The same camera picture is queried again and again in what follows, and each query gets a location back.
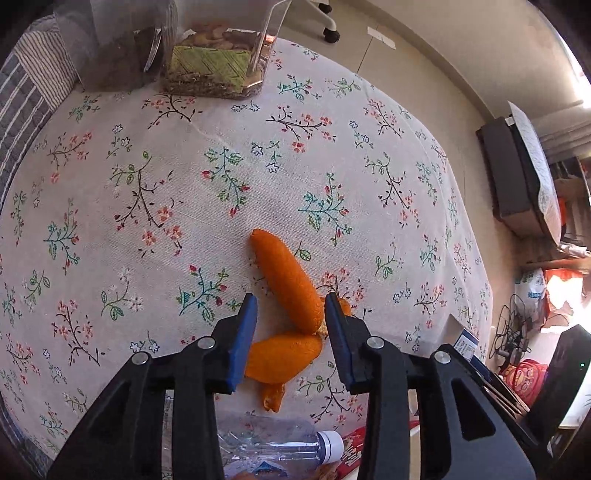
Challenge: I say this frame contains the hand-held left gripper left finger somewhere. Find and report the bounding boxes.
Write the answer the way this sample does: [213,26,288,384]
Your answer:
[46,293,258,480]

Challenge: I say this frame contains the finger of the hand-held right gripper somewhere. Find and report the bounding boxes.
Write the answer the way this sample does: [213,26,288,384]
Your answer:
[447,314,532,416]

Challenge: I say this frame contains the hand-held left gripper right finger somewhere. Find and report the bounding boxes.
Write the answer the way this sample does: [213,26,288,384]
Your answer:
[323,292,539,480]

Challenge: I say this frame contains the small orange peel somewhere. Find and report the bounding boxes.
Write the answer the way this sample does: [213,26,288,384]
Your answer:
[329,295,354,320]
[260,383,286,413]

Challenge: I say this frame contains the wide orange peel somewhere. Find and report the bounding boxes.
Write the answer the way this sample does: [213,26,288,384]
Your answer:
[244,332,322,385]

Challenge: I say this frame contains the long orange peel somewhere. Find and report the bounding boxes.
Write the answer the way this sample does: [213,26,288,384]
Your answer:
[250,228,325,334]

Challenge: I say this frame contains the red instant noodle cup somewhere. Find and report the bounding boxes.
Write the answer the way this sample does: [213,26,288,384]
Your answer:
[335,415,422,480]

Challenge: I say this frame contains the red printed bag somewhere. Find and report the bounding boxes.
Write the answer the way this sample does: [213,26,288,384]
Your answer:
[502,359,551,404]

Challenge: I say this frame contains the white plastic bag blue print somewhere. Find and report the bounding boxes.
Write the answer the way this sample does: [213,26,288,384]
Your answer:
[514,268,548,320]

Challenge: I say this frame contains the orange plastic bag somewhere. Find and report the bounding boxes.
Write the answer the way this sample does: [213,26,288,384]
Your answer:
[545,269,586,319]

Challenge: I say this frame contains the crushed clear plastic bottle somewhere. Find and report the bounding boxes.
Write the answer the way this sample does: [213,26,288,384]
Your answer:
[217,412,345,480]

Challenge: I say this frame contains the wooden shelf desk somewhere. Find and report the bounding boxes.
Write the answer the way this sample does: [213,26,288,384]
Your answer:
[519,157,591,278]

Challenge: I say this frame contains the patterned grey cushion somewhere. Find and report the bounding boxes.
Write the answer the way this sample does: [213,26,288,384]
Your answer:
[507,100,565,243]

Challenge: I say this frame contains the floral tablecloth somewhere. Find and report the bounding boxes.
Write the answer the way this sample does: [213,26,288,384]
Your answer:
[0,34,493,480]

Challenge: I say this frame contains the beige curtain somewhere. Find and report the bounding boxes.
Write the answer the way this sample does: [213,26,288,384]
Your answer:
[536,117,591,162]

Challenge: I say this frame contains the clear jar with biscuits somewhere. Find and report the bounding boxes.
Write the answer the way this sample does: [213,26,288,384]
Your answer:
[159,0,279,101]

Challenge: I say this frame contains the white paper sheet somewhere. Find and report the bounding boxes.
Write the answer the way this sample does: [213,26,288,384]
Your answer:
[367,26,398,49]

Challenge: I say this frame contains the clear jar with dark contents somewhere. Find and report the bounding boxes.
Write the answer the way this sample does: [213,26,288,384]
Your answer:
[54,0,179,93]

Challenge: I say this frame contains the grey office chair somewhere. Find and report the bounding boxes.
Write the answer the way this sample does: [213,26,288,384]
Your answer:
[277,0,340,44]

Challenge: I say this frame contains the grey striped blanket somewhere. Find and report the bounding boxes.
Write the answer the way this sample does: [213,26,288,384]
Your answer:
[0,18,80,213]

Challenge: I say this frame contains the tangle of black cables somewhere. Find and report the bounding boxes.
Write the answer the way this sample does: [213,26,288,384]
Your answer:
[488,293,536,367]

